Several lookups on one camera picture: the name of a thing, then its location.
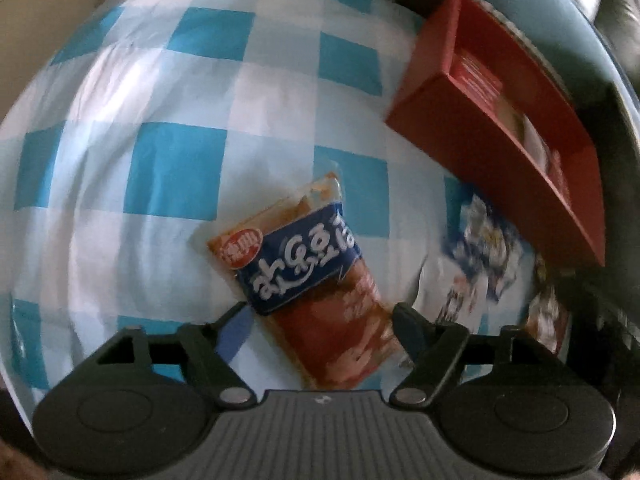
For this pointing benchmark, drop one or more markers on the blue white snack packet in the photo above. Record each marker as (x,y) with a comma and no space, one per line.
(480,250)

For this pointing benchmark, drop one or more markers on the blue white checked cloth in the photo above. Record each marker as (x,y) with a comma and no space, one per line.
(150,135)

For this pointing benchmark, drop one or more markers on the red cardboard box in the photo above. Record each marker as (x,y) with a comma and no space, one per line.
(425,100)

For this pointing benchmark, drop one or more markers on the white packet orange picture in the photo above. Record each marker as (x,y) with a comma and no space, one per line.
(535,140)

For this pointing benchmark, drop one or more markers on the silver brown crinkled packet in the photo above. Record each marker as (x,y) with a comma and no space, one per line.
(547,310)

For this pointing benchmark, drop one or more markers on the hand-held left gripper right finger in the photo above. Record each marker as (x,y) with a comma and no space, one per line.
(410,325)

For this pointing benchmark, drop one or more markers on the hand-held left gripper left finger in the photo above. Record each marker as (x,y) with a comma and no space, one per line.
(232,332)

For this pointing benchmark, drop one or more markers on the brown packet blue label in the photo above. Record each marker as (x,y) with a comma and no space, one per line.
(310,260)

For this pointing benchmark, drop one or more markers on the long red snack packet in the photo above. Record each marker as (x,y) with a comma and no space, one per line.
(475,77)

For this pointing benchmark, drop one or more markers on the teal quilt houndstooth trim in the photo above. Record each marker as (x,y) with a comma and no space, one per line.
(565,0)

